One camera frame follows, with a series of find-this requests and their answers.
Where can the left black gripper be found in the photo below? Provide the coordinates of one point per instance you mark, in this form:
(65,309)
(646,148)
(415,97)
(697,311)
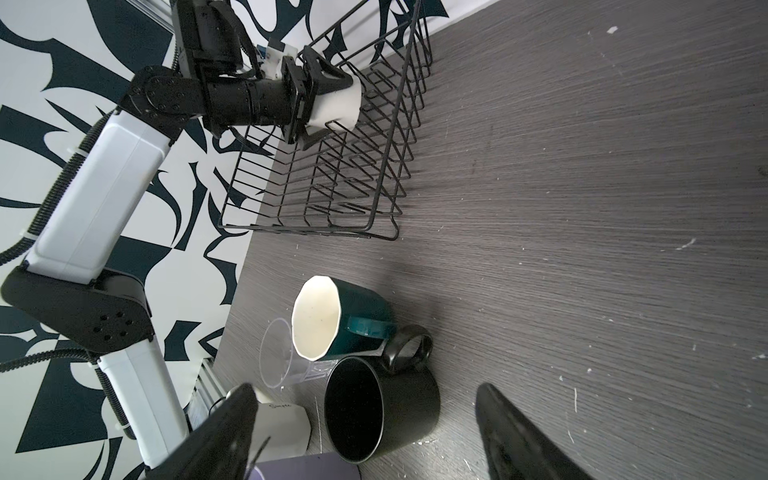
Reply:
(317,76)

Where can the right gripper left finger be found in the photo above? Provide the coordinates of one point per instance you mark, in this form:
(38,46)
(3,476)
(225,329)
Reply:
(219,448)

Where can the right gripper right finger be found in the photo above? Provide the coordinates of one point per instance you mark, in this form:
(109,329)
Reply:
(515,448)

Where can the white mug red inside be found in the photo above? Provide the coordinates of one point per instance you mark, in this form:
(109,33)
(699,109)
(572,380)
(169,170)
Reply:
(337,110)

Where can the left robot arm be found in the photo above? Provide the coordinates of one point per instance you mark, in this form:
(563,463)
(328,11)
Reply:
(59,270)

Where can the cream white mug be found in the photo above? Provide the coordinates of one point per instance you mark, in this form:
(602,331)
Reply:
(281,430)

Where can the clear glass cup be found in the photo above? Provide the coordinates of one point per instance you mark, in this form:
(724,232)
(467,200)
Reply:
(279,363)

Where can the lavender cup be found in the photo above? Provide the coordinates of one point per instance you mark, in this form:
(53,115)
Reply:
(326,466)

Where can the black mug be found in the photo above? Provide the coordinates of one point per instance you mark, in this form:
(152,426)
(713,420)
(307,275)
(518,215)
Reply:
(374,405)

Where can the dark green mug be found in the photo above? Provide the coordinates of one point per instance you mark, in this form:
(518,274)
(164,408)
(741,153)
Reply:
(332,318)

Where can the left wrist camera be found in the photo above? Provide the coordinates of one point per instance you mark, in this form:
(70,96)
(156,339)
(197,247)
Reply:
(271,58)

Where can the black wire dish rack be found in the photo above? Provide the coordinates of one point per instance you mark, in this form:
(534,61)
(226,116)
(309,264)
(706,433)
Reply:
(352,183)

